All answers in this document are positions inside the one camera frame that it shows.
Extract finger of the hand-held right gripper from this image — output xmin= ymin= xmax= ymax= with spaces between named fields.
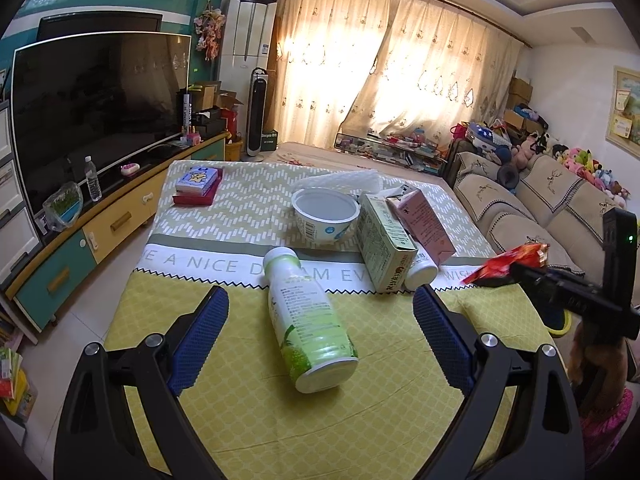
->
xmin=509 ymin=261 xmax=551 ymax=295

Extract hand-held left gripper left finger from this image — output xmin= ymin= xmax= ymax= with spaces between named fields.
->
xmin=54 ymin=285 xmax=231 ymax=480

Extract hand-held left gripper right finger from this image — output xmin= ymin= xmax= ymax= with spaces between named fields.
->
xmin=412 ymin=284 xmax=587 ymax=480

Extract red snack wrapper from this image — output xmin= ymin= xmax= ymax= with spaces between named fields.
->
xmin=475 ymin=242 xmax=551 ymax=291

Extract yellow-rimmed trash bin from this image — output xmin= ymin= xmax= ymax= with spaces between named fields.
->
xmin=544 ymin=306 xmax=574 ymax=337

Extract small white bottle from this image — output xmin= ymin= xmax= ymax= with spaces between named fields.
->
xmin=404 ymin=252 xmax=439 ymax=291

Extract green and white plastic bottle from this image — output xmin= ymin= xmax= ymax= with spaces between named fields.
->
xmin=262 ymin=246 xmax=360 ymax=394

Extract green drink carton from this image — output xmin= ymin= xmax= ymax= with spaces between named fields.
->
xmin=357 ymin=193 xmax=419 ymax=293

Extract pink drink carton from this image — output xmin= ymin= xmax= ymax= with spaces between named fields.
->
xmin=386 ymin=191 xmax=457 ymax=267

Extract white plastic bowl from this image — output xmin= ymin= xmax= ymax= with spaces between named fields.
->
xmin=291 ymin=187 xmax=361 ymax=246

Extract person's right hand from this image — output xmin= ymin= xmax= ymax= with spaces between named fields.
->
xmin=567 ymin=322 xmax=633 ymax=411

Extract beige sofa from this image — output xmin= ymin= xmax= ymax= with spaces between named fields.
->
xmin=445 ymin=150 xmax=640 ymax=306

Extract yellow and white patterned tablecloth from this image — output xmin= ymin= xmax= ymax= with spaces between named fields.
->
xmin=102 ymin=160 xmax=566 ymax=480

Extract pile of plush toys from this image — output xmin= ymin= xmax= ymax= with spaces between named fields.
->
xmin=510 ymin=132 xmax=631 ymax=208

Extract pink patterned clothing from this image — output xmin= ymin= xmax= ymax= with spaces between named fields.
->
xmin=582 ymin=390 xmax=636 ymax=467

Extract teal and yellow TV cabinet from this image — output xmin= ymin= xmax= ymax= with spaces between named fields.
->
xmin=0 ymin=132 xmax=231 ymax=333

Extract blue star-print bag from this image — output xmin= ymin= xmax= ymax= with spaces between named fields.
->
xmin=465 ymin=122 xmax=506 ymax=153

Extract purple card box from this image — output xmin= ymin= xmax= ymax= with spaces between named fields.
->
xmin=176 ymin=167 xmax=222 ymax=197

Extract stacked cardboard boxes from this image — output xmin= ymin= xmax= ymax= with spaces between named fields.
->
xmin=507 ymin=77 xmax=533 ymax=111

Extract white foam net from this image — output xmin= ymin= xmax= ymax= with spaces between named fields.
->
xmin=295 ymin=170 xmax=387 ymax=200

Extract stack of books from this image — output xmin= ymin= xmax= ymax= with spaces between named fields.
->
xmin=0 ymin=310 xmax=38 ymax=421

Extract cluttered glass coffee table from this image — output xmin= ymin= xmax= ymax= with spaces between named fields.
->
xmin=334 ymin=130 xmax=446 ymax=176

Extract clear water bottle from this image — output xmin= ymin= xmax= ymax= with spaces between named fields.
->
xmin=84 ymin=156 xmax=103 ymax=203

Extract beige floor mat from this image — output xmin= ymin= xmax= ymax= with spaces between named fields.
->
xmin=260 ymin=141 xmax=451 ymax=186

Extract beige embroidered curtain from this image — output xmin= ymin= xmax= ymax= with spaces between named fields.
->
xmin=340 ymin=0 xmax=523 ymax=143
xmin=272 ymin=0 xmax=396 ymax=148

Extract black and white tower fan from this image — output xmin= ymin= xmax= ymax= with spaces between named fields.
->
xmin=246 ymin=67 xmax=269 ymax=157

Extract open cardboard box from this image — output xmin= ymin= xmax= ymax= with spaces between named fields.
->
xmin=200 ymin=82 xmax=238 ymax=111

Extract large black television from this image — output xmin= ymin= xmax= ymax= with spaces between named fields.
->
xmin=11 ymin=31 xmax=192 ymax=216

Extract wooden curtain rod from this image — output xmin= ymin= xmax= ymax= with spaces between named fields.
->
xmin=257 ymin=0 xmax=531 ymax=51

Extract white standing air conditioner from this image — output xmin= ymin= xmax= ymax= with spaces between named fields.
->
xmin=218 ymin=0 xmax=278 ymax=148

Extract hanging artificial flowers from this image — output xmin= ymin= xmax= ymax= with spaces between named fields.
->
xmin=194 ymin=2 xmax=227 ymax=61

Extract framed wall picture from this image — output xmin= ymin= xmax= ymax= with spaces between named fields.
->
xmin=605 ymin=66 xmax=640 ymax=146

